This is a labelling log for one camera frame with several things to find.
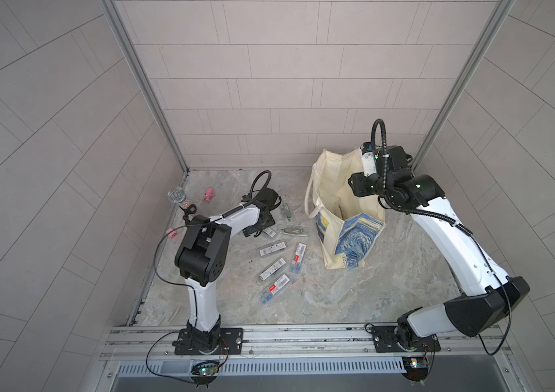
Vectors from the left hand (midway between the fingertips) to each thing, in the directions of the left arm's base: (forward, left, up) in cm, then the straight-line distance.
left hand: (264, 222), depth 99 cm
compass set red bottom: (-28, -3, +2) cm, 29 cm away
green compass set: (+4, -9, +2) cm, 10 cm away
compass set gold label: (-6, -3, +2) cm, 7 cm away
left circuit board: (-49, +12, +3) cm, 51 cm away
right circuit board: (-48, -46, 0) cm, 66 cm away
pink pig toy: (+12, +25, +3) cm, 28 cm away
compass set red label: (-18, -12, +1) cm, 22 cm away
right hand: (-2, -30, +30) cm, 42 cm away
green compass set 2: (-5, -12, +2) cm, 14 cm away
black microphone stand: (-8, +23, +19) cm, 31 cm away
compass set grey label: (-13, -4, +2) cm, 13 cm away
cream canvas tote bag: (-16, -27, +25) cm, 40 cm away
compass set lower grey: (-19, -7, +2) cm, 20 cm away
